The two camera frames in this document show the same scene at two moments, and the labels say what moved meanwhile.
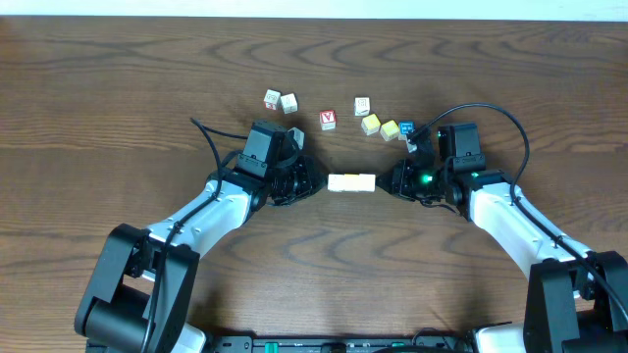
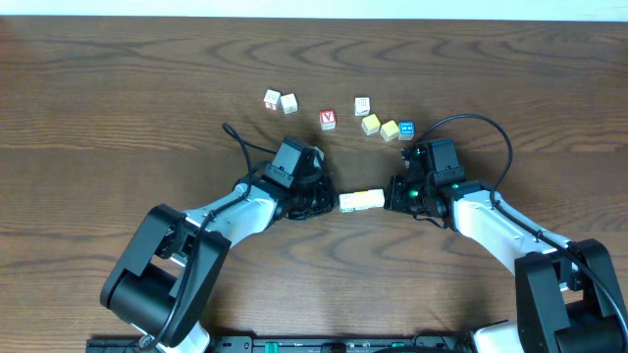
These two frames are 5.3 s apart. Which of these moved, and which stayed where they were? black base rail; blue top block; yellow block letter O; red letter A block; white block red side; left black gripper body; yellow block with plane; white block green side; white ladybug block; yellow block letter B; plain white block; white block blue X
Moved: white block green side; white ladybug block; left black gripper body; yellow block letter O
Stayed: white block red side; red letter A block; black base rail; blue top block; yellow block letter B; plain white block; white block blue X; yellow block with plane
